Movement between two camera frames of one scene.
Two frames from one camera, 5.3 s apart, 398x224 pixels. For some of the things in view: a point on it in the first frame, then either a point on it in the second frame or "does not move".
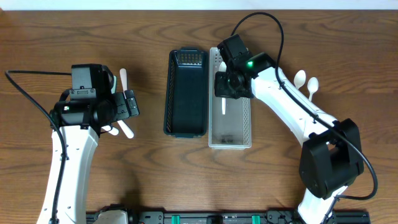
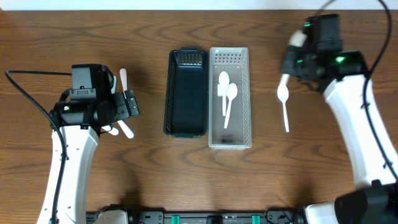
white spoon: x=124 y=78 does not move
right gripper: x=220 y=89 → x=290 y=66
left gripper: x=125 y=106 does not move
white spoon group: x=313 y=84 → x=232 y=93
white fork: x=128 y=132 does not move
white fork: x=114 y=131 does not move
